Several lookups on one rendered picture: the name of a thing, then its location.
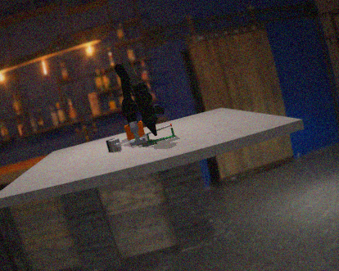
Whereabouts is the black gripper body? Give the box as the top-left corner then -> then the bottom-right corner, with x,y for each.
138,104 -> 158,124

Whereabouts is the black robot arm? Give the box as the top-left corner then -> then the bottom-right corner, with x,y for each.
115,61 -> 164,126

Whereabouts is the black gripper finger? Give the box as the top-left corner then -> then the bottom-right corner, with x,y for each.
145,120 -> 157,136

